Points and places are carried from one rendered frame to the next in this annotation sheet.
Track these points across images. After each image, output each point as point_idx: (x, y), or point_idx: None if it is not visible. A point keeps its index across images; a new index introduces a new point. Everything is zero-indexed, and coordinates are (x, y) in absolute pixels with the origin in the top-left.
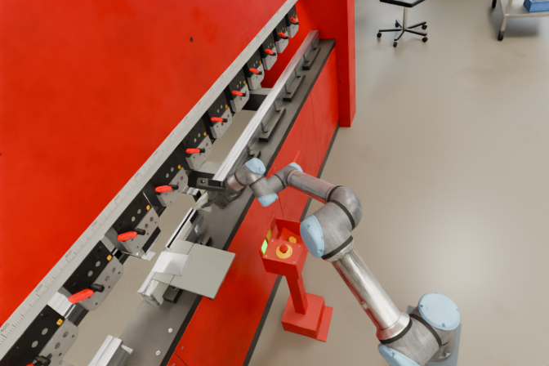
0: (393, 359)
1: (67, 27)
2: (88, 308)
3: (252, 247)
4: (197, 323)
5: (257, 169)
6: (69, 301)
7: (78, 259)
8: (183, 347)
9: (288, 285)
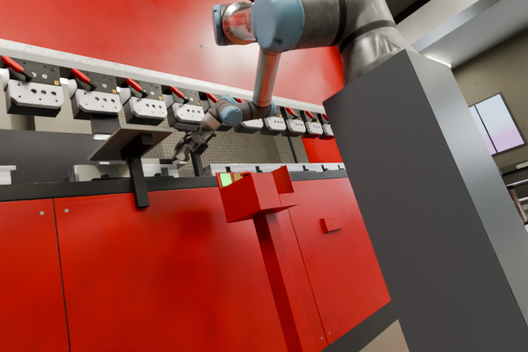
0: (256, 4)
1: None
2: (11, 91)
3: (232, 238)
4: (104, 214)
5: (225, 95)
6: (1, 57)
7: (33, 57)
8: (67, 213)
9: (271, 285)
